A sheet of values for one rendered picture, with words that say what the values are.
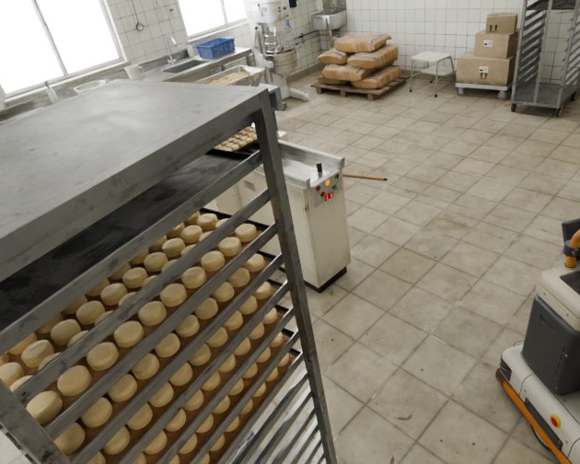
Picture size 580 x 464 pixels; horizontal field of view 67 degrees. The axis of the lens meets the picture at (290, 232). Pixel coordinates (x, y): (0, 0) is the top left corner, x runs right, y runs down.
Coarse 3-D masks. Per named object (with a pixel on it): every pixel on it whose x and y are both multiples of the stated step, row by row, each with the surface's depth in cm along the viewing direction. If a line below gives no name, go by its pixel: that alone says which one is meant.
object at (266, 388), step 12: (288, 360) 128; (276, 372) 123; (264, 384) 120; (264, 396) 119; (252, 408) 117; (240, 420) 115; (228, 432) 112; (216, 444) 108; (228, 444) 110; (216, 456) 108
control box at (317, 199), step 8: (336, 168) 264; (328, 176) 258; (312, 184) 253; (320, 184) 254; (336, 184) 264; (312, 192) 253; (320, 192) 257; (328, 192) 261; (336, 192) 267; (312, 200) 256; (320, 200) 259
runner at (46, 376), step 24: (264, 192) 96; (240, 216) 91; (216, 240) 86; (192, 264) 83; (144, 288) 74; (120, 312) 71; (96, 336) 69; (72, 360) 66; (24, 384) 61; (48, 384) 64
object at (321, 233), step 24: (288, 168) 274; (312, 168) 269; (240, 192) 306; (288, 192) 262; (264, 216) 298; (312, 216) 263; (336, 216) 280; (312, 240) 271; (336, 240) 288; (312, 264) 282; (336, 264) 297; (312, 288) 304
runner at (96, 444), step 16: (272, 272) 105; (256, 288) 101; (240, 304) 97; (224, 320) 94; (208, 336) 91; (192, 352) 88; (176, 368) 85; (160, 384) 83; (144, 400) 80; (128, 416) 78; (112, 432) 76; (96, 448) 74
